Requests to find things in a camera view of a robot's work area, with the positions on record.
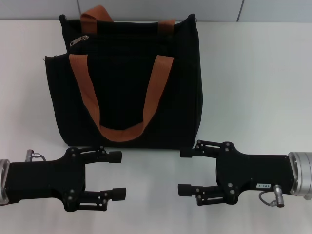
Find black food bag orange handles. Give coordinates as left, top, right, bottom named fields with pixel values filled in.
left=43, top=4, right=201, bottom=149

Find right gripper cable with connector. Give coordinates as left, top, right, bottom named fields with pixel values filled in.
left=258, top=184, right=286, bottom=208

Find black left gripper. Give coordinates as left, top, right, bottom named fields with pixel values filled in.
left=4, top=145, right=127, bottom=212

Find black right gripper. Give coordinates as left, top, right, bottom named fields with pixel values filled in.
left=177, top=139, right=295, bottom=207

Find silver zipper pull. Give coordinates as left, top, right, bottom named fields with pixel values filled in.
left=70, top=35, right=90, bottom=47

